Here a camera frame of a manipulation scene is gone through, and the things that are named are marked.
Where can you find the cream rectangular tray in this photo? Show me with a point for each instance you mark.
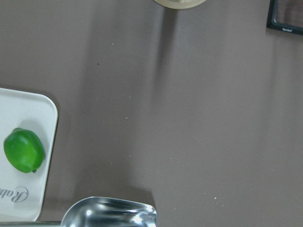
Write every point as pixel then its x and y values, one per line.
pixel 22 194

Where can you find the metal ice scoop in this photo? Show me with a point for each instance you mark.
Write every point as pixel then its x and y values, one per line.
pixel 99 212

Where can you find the black framed mat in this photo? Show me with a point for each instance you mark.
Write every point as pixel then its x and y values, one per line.
pixel 286 16

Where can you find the green lime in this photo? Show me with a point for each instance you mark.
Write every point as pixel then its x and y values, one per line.
pixel 24 150

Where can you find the beige wooden stand base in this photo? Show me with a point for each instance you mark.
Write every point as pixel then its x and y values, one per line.
pixel 180 4

